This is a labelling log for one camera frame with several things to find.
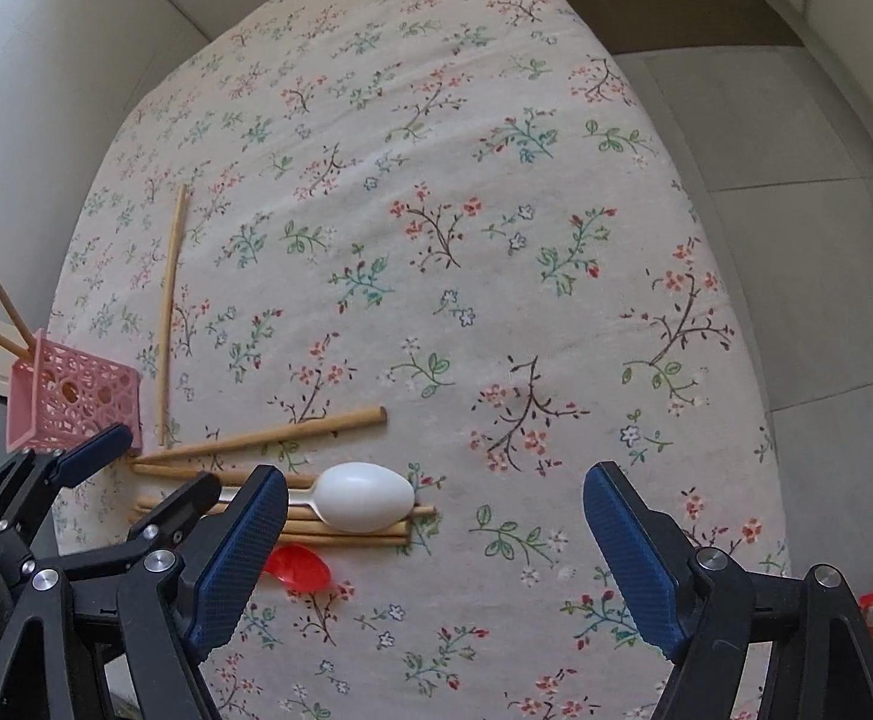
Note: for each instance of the white plastic spoon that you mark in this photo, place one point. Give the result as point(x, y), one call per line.
point(355, 498)

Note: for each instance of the pink lattice utensil basket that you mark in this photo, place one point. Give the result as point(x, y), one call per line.
point(64, 396)

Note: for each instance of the red plastic spoon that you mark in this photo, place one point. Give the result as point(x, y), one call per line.
point(299, 569)

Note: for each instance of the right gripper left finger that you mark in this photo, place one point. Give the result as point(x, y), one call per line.
point(163, 617)

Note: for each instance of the lone wooden chopstick far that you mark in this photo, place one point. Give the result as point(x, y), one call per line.
point(166, 311)

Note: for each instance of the wooden chopstick lowest of pile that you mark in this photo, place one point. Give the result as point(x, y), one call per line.
point(343, 541)

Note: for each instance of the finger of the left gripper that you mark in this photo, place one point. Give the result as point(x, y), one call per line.
point(167, 526)
point(74, 466)

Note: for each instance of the floral tablecloth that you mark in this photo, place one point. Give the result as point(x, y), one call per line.
point(457, 210)

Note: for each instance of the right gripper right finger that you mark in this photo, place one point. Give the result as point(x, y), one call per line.
point(704, 611)

